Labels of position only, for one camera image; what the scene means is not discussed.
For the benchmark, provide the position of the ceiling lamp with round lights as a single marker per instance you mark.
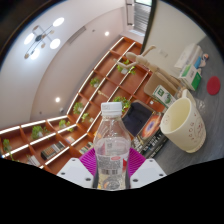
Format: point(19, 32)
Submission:
point(43, 38)

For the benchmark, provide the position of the tan chair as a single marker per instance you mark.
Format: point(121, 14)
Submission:
point(155, 81)

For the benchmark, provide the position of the clear plastic water bottle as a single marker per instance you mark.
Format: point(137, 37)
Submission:
point(112, 150)

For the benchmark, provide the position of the window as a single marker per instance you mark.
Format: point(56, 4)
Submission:
point(143, 2)

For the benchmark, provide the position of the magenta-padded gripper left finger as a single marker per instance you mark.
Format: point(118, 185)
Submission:
point(75, 171)

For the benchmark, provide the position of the flat round red coaster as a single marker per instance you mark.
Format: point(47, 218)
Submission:
point(213, 85)

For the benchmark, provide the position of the black-spined book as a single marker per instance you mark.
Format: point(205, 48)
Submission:
point(156, 145)

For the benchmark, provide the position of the dark blue chair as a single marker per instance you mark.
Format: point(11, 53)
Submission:
point(136, 118)

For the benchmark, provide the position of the nebula cover book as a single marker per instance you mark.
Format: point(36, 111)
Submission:
point(152, 126)

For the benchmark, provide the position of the recessed ceiling spotlight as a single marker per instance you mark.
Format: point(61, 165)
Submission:
point(57, 99)
point(106, 33)

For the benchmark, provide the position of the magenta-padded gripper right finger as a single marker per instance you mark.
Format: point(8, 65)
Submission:
point(148, 171)

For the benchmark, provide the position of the cream ceramic mug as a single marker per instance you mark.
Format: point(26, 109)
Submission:
point(186, 126)

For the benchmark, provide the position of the wooden shelf unit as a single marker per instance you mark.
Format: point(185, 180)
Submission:
point(50, 143)

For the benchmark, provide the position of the ceiling air vent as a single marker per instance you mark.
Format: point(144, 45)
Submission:
point(77, 34)

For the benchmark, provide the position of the grey curtain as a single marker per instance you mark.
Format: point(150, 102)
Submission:
point(140, 16)

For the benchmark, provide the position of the white wall socket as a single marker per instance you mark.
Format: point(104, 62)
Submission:
point(163, 53)

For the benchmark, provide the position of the small colourful round toy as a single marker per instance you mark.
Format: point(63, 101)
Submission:
point(204, 60)

